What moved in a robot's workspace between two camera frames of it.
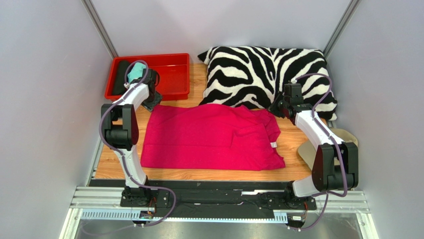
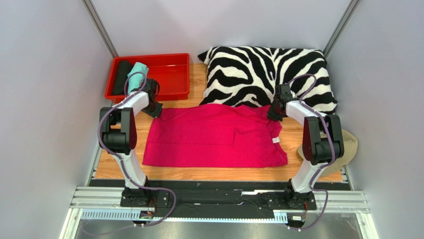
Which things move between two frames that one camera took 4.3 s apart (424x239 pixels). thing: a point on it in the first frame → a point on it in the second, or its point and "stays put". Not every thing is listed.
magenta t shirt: (210, 137) stays put
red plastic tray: (173, 70) stays put
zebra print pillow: (256, 76) stays put
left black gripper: (157, 98) → (157, 112)
